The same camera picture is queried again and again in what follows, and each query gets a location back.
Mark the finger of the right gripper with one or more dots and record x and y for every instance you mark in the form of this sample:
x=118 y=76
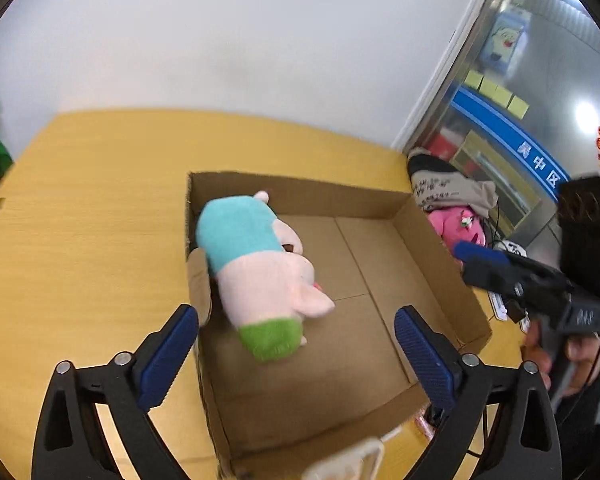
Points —
x=512 y=276

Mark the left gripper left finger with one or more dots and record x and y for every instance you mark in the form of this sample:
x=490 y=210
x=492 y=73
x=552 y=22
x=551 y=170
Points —
x=70 y=442

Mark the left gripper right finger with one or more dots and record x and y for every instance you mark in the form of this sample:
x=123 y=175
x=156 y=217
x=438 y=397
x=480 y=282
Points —
x=523 y=442

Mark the clear white phone case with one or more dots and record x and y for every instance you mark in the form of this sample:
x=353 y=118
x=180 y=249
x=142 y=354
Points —
x=357 y=462

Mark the pig plush toy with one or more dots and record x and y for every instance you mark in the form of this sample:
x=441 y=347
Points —
x=266 y=285

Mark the right hand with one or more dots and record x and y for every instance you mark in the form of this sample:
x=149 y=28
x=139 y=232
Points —
x=582 y=351

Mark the pink plush toy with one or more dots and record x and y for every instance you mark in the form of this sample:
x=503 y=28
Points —
x=457 y=224

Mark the beige folded garment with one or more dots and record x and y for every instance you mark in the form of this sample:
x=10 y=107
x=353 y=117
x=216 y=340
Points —
x=436 y=184

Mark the cardboard box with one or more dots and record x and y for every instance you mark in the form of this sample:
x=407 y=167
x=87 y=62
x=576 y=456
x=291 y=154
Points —
x=374 y=252

